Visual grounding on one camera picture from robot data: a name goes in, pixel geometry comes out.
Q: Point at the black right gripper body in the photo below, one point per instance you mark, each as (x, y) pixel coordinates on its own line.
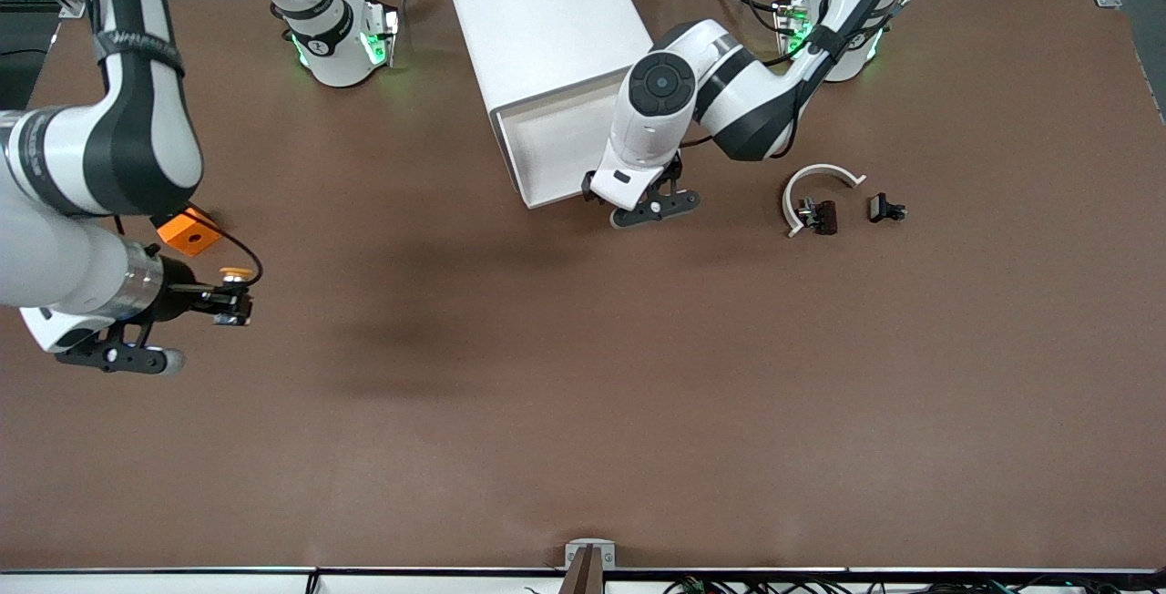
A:
(178, 296)

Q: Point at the white cabinet drawer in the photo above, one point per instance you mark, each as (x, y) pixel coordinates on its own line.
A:
(556, 157)

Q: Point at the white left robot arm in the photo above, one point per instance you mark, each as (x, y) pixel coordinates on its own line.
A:
(638, 148)

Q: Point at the orange block with black side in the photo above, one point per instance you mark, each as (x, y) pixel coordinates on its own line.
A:
(187, 234)

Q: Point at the white semicircular pipe clamp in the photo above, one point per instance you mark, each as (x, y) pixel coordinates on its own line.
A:
(820, 168)

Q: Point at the white compartment bin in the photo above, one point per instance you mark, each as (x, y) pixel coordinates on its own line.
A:
(547, 11)

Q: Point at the brown table cover mat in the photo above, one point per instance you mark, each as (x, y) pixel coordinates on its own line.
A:
(638, 412)

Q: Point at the white table frame rail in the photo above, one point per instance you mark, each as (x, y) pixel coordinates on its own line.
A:
(182, 583)

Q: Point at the grey metal bracket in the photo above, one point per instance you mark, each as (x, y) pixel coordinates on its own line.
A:
(590, 567)

